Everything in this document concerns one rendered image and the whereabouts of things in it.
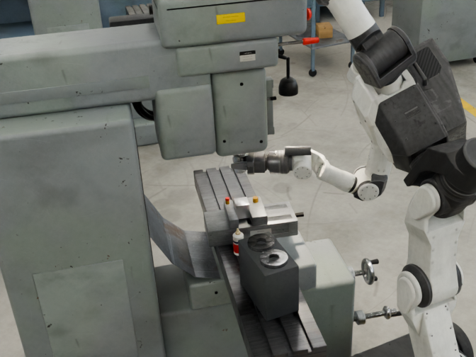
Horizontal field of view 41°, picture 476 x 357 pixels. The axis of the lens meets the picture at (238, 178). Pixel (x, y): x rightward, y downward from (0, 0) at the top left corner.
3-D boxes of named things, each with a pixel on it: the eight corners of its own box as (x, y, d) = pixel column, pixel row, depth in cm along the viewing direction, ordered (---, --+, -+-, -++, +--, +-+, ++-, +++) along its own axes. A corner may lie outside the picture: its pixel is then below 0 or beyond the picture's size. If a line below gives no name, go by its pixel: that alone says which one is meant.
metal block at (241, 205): (247, 210, 254) (246, 196, 251) (250, 217, 249) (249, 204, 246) (234, 211, 253) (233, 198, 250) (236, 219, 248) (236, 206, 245)
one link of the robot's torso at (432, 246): (462, 302, 210) (492, 185, 184) (418, 319, 204) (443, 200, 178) (432, 273, 222) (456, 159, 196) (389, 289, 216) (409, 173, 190)
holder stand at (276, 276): (270, 273, 231) (269, 227, 221) (299, 311, 213) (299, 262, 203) (239, 282, 227) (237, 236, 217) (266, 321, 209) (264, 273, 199)
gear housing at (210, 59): (261, 44, 232) (261, 18, 227) (279, 66, 211) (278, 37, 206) (168, 55, 226) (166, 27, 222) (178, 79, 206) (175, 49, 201)
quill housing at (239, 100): (256, 129, 245) (253, 47, 230) (270, 153, 228) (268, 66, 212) (207, 136, 242) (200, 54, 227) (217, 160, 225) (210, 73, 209)
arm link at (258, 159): (248, 143, 242) (280, 143, 240) (250, 166, 246) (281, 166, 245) (246, 159, 231) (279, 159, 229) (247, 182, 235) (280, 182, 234)
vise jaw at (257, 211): (260, 204, 259) (259, 195, 257) (268, 224, 246) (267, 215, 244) (245, 206, 258) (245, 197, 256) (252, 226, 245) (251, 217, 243)
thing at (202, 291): (292, 240, 283) (292, 217, 277) (317, 289, 253) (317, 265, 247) (179, 258, 275) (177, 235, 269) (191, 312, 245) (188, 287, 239)
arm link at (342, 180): (320, 173, 244) (363, 192, 249) (322, 188, 236) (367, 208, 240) (335, 151, 239) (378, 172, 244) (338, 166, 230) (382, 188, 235)
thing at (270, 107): (271, 129, 237) (270, 76, 227) (274, 134, 234) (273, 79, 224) (261, 131, 237) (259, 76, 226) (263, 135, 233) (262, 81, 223)
